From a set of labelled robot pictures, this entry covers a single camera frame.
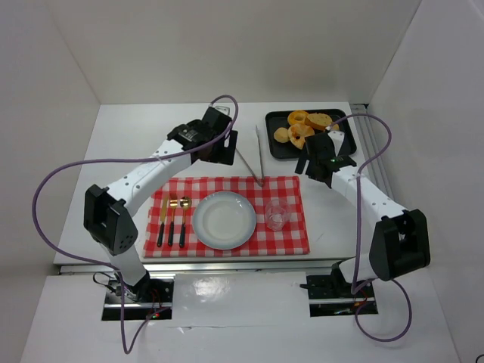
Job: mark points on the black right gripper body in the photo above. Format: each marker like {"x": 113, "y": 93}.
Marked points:
{"x": 315, "y": 162}

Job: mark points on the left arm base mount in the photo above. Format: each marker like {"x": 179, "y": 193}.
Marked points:
{"x": 154, "y": 300}

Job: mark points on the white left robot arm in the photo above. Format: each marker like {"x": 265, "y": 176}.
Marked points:
{"x": 109, "y": 211}

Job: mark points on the clear drinking glass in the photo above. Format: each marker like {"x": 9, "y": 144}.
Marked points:
{"x": 277, "y": 214}

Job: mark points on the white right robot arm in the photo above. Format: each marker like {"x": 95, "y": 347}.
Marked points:
{"x": 400, "y": 242}

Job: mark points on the black rectangular tray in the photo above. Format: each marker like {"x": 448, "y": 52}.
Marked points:
{"x": 286, "y": 151}

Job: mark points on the gold fork dark handle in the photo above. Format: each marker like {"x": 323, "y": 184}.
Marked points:
{"x": 173, "y": 204}

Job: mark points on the toasted bread slice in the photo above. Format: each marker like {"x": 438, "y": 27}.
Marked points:
{"x": 318, "y": 121}

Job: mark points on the ring shaped bread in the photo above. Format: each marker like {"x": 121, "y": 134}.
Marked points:
{"x": 297, "y": 117}

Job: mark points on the glazed donut bread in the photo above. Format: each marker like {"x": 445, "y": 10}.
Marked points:
{"x": 298, "y": 133}

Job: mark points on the red white checkered cloth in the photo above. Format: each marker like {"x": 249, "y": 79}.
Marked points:
{"x": 292, "y": 240}

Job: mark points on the white round plate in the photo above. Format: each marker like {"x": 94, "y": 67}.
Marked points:
{"x": 224, "y": 220}

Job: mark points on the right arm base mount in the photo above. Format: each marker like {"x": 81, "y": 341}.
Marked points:
{"x": 330, "y": 295}

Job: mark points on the aluminium rail frame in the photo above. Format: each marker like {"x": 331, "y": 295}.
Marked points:
{"x": 366, "y": 128}

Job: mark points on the small round bun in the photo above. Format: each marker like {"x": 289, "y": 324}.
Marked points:
{"x": 281, "y": 135}

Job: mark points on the gold spoon dark handle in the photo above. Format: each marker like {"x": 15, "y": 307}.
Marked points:
{"x": 185, "y": 204}

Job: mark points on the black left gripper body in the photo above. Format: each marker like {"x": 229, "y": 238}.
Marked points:
{"x": 225, "y": 147}

